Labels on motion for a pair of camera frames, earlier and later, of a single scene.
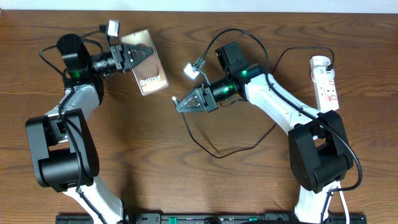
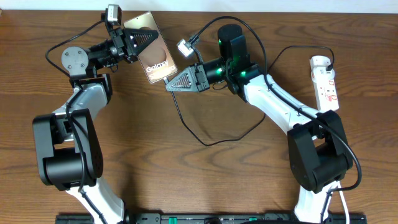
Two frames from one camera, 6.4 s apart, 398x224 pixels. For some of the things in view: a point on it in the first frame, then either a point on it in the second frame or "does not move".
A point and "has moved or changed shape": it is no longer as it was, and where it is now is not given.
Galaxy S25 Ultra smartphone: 149,73 has moved or changed shape
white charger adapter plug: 319,61 does not move
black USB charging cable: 279,59 to 330,68
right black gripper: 209,104 to 194,73
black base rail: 210,218 does not move
